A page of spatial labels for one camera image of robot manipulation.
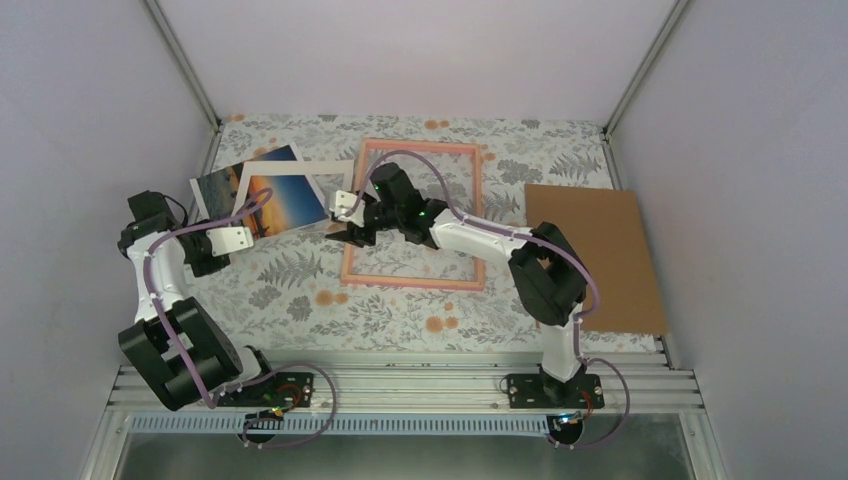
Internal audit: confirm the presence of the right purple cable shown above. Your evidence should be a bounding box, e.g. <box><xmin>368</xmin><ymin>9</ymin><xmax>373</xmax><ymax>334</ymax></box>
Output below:
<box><xmin>351</xmin><ymin>149</ymin><xmax>632</xmax><ymax>452</ymax></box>

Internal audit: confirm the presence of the white photo mat board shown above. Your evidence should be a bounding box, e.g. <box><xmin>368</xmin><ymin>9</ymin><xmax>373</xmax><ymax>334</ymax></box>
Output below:
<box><xmin>233</xmin><ymin>160</ymin><xmax>355</xmax><ymax>214</ymax></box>

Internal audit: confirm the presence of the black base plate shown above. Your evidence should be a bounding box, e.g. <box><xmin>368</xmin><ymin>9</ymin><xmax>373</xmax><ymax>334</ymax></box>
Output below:
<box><xmin>217</xmin><ymin>372</ymin><xmax>314</xmax><ymax>409</ymax></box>
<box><xmin>503</xmin><ymin>372</ymin><xmax>605</xmax><ymax>410</ymax></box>

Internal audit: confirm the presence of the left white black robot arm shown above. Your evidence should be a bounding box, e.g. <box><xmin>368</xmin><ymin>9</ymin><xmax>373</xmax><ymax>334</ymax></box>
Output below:
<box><xmin>117</xmin><ymin>187</ymin><xmax>279</xmax><ymax>411</ymax></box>

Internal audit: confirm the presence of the aluminium rail base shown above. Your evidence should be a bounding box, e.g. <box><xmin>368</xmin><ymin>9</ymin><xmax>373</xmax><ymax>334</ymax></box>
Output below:
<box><xmin>83</xmin><ymin>351</ymin><xmax>726</xmax><ymax>479</ymax></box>

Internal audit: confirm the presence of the brown cardboard backing board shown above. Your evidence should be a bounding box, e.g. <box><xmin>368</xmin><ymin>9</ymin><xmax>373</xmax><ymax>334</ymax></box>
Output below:
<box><xmin>525</xmin><ymin>184</ymin><xmax>669</xmax><ymax>336</ymax></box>

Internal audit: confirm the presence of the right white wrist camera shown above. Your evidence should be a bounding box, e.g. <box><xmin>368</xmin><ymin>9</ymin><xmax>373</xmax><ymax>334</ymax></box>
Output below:
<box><xmin>327</xmin><ymin>190</ymin><xmax>364</xmax><ymax>226</ymax></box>

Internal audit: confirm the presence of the blue landscape photo print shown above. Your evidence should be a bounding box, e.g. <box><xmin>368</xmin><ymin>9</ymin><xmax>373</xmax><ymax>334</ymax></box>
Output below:
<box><xmin>189</xmin><ymin>144</ymin><xmax>304</xmax><ymax>220</ymax></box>

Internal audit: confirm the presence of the floral patterned table mat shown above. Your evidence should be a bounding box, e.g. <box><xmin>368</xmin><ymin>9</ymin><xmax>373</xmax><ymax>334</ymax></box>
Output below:
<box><xmin>189</xmin><ymin>114</ymin><xmax>612</xmax><ymax>352</ymax></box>

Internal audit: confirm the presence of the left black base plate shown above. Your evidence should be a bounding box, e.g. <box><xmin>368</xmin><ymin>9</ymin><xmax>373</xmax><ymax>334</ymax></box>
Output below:
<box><xmin>217</xmin><ymin>372</ymin><xmax>314</xmax><ymax>409</ymax></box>

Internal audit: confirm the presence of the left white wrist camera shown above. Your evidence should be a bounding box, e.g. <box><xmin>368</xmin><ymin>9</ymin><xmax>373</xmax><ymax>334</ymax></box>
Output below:
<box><xmin>206</xmin><ymin>226</ymin><xmax>254</xmax><ymax>257</ymax></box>

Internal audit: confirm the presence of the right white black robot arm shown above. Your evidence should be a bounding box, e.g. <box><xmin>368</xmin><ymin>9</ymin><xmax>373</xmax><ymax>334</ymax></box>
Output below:
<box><xmin>328</xmin><ymin>162</ymin><xmax>597</xmax><ymax>407</ymax></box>

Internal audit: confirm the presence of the purple cable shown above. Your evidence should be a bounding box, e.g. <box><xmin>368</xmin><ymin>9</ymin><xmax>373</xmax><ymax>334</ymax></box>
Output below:
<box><xmin>351</xmin><ymin>149</ymin><xmax>632</xmax><ymax>452</ymax></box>
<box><xmin>142</xmin><ymin>188</ymin><xmax>339</xmax><ymax>452</ymax></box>

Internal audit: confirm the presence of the sunset photo print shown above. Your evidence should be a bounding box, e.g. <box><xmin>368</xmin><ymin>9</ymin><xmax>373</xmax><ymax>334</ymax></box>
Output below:
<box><xmin>245</xmin><ymin>175</ymin><xmax>327</xmax><ymax>238</ymax></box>

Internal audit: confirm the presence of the pink wooden picture frame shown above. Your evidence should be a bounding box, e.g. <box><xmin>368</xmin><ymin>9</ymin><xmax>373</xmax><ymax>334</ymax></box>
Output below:
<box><xmin>340</xmin><ymin>138</ymin><xmax>486</xmax><ymax>292</ymax></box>

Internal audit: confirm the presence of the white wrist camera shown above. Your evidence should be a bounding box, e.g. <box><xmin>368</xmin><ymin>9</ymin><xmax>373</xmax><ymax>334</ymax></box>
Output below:
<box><xmin>206</xmin><ymin>226</ymin><xmax>254</xmax><ymax>257</ymax></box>
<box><xmin>327</xmin><ymin>190</ymin><xmax>364</xmax><ymax>226</ymax></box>

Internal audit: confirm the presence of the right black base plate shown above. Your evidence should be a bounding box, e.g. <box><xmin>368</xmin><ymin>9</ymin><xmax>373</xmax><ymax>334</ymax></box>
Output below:
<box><xmin>503</xmin><ymin>372</ymin><xmax>605</xmax><ymax>410</ymax></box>

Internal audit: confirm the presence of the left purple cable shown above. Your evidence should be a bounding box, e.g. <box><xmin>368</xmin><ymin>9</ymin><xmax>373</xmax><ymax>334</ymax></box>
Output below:
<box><xmin>142</xmin><ymin>188</ymin><xmax>339</xmax><ymax>452</ymax></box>

